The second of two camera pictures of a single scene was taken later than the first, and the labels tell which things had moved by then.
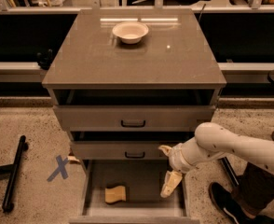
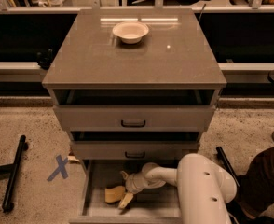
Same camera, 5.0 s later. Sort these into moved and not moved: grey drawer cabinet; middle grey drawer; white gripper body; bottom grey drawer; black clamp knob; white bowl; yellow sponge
Moved: white gripper body
Not moved: bottom grey drawer; black clamp knob; white bowl; grey drawer cabinet; middle grey drawer; yellow sponge
